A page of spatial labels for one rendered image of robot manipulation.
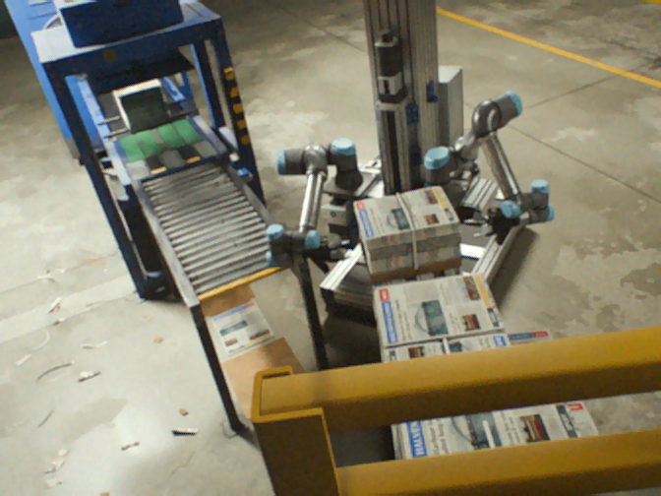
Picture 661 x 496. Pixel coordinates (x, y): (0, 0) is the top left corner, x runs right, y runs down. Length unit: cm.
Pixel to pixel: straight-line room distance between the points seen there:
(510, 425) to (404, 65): 198
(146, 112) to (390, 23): 210
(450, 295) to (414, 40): 131
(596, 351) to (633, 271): 322
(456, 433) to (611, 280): 261
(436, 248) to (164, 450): 166
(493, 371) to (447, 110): 264
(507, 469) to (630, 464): 16
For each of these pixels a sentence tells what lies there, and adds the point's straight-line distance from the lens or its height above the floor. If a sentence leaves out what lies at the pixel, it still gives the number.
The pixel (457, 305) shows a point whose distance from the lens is 212.
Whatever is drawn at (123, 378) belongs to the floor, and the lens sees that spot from 383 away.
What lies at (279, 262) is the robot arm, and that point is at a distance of 274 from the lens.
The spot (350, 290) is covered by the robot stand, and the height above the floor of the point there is 22.
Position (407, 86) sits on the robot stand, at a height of 131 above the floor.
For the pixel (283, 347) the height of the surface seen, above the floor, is 0.
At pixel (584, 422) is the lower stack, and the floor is 60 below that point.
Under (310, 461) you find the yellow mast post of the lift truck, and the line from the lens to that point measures 87.
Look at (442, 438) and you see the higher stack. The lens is 147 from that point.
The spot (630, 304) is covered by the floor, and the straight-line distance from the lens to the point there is 384.
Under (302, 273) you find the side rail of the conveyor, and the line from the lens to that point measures 288.
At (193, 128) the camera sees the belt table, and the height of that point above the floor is 80.
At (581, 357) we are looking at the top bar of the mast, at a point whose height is 185.
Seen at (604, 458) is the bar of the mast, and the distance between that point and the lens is 102.
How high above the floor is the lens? 245
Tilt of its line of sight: 35 degrees down
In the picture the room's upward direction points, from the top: 10 degrees counter-clockwise
